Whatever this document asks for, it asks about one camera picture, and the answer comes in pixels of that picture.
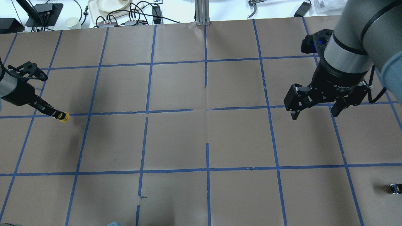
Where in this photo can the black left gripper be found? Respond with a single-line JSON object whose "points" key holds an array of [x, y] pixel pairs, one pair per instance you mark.
{"points": [[20, 92]]}

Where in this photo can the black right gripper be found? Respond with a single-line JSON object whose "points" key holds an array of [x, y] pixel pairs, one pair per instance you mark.
{"points": [[333, 77]]}

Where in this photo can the yellow push button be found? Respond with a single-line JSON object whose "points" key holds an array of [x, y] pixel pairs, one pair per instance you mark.
{"points": [[64, 117]]}

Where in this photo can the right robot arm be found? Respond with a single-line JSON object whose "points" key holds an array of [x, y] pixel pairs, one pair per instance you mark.
{"points": [[367, 34]]}

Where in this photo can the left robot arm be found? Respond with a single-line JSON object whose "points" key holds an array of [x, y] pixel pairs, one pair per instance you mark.
{"points": [[15, 89]]}

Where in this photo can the black monitor stand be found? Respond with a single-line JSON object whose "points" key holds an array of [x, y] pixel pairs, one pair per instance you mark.
{"points": [[41, 15]]}

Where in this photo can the paper cup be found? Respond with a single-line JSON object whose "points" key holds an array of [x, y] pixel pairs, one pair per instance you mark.
{"points": [[73, 23]]}

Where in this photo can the black power adapter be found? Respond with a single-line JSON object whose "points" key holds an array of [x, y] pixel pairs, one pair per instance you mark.
{"points": [[303, 8]]}

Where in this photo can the beige tray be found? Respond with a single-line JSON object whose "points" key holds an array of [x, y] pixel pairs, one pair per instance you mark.
{"points": [[94, 12]]}

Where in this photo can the beige plate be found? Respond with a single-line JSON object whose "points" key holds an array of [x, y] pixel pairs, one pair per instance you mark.
{"points": [[111, 5]]}

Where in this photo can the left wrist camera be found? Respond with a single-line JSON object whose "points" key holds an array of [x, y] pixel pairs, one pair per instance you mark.
{"points": [[27, 71]]}

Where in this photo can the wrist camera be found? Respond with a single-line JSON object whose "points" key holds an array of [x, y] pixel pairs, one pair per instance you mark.
{"points": [[316, 42], [27, 71]]}

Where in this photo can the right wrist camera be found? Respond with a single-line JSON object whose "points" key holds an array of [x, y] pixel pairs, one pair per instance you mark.
{"points": [[316, 42]]}

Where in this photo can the aluminium frame post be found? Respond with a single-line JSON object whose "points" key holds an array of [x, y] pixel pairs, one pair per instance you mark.
{"points": [[202, 17]]}

